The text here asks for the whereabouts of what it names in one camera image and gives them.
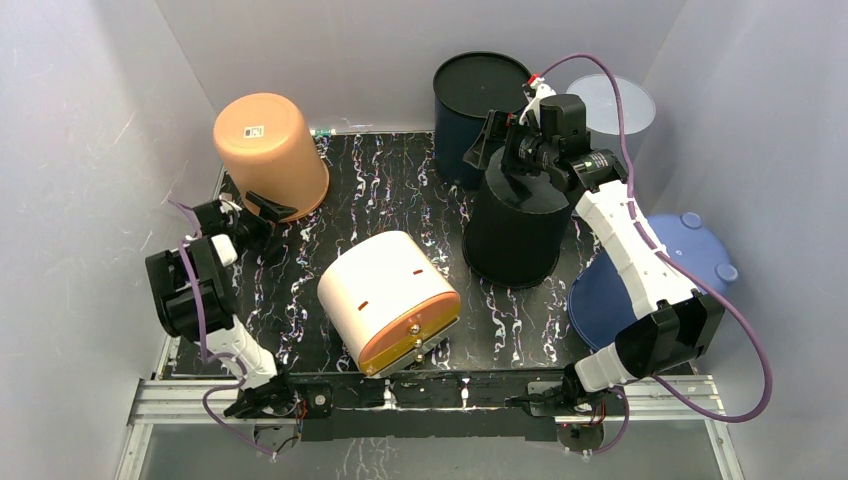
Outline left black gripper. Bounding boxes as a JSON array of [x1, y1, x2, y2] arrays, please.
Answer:
[[230, 194, 299, 259]]

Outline dark navy bucket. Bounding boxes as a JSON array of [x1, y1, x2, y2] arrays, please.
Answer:
[[433, 51, 531, 190]]

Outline tan bucket black rim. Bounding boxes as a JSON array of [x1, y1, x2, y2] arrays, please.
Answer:
[[213, 92, 330, 221]]

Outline large grey container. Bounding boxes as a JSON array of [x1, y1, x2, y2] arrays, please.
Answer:
[[566, 74, 656, 162]]

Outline blue plastic bucket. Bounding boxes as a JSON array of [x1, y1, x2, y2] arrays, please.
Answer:
[[568, 212, 739, 350]]

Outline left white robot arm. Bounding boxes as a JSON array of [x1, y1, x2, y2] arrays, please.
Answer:
[[145, 191, 299, 416]]

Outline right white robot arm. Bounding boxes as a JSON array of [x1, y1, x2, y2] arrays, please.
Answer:
[[463, 94, 726, 414]]

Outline white orange drawer box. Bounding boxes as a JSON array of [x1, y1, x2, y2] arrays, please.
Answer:
[[317, 230, 461, 379]]

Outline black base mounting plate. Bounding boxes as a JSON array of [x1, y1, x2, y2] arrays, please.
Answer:
[[221, 360, 631, 444]]

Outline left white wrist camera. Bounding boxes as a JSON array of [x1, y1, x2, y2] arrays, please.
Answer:
[[218, 194, 243, 215]]

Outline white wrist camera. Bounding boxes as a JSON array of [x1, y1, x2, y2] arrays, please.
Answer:
[[218, 194, 243, 215], [519, 74, 556, 127]]

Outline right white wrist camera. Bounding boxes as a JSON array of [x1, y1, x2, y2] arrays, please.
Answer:
[[519, 74, 556, 127]]

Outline aluminium frame rail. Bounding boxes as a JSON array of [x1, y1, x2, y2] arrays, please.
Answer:
[[119, 375, 742, 479]]

